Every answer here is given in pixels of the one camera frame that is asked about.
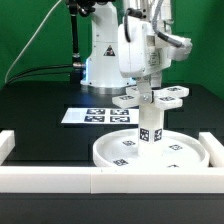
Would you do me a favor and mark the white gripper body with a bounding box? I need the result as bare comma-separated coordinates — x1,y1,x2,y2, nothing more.
118,14,192,78

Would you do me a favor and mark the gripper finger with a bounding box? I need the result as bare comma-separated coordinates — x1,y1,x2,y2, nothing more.
151,71,162,88
137,77,153,103

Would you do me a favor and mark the white cross-shaped table base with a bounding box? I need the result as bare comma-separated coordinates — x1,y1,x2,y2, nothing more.
112,86,189,110

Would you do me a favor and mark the white round table top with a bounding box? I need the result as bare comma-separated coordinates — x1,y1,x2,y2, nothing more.
93,128,209,170

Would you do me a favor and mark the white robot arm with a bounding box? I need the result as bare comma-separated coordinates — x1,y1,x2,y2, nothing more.
80,0,192,103

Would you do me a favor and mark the white sheet with markers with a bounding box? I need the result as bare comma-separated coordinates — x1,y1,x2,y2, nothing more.
61,108,139,124

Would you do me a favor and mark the white right fence block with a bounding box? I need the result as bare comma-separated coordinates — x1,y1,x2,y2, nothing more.
199,132,224,168

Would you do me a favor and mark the white fence block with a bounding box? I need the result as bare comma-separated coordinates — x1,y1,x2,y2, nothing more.
0,130,15,166
199,132,224,168

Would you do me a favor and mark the white left fence block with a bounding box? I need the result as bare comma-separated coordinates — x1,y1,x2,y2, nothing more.
0,130,15,166

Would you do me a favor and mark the white front fence bar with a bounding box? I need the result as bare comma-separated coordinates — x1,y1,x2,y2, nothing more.
0,166,224,194

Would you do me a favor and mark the grey cable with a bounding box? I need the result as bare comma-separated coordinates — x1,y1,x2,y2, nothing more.
3,0,64,84

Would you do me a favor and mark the black cable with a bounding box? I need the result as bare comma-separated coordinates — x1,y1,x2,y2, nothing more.
3,64,76,88

